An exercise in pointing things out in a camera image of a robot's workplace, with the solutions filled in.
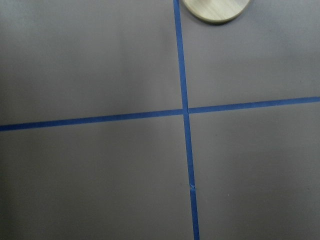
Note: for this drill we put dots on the wooden mug tree stand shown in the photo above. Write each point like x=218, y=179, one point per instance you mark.
x=216, y=11

